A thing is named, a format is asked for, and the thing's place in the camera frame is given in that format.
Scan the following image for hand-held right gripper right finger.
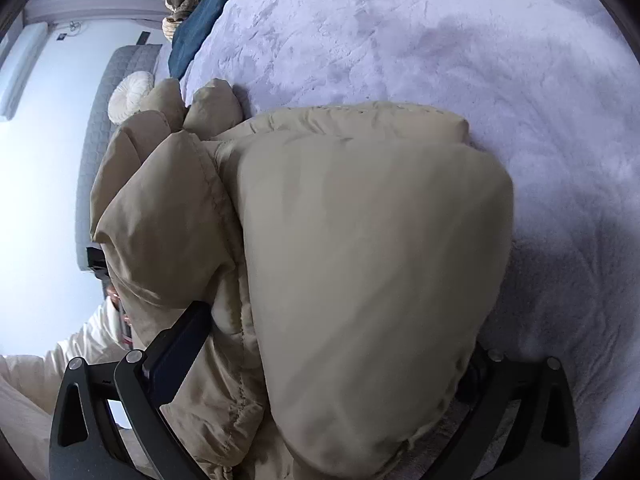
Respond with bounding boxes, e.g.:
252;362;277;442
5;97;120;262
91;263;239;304
452;342;581;480

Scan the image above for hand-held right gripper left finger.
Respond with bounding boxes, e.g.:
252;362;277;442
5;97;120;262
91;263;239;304
49;300;212;480

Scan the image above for beige puffer jacket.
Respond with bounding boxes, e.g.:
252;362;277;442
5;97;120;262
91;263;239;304
89;77;516;480

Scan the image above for person's left hand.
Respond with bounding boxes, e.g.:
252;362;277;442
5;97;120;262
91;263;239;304
104;282;132;327

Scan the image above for grey quilted headboard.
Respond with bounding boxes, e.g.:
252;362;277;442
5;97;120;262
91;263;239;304
75;44;164;272

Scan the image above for round white cushion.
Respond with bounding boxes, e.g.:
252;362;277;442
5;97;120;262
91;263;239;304
107;71;154;126

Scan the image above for blue jeans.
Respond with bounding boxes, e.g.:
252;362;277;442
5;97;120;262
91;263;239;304
167;0;246;79

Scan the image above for lilac plush blanket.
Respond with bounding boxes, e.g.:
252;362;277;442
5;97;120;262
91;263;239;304
175;0;637;480

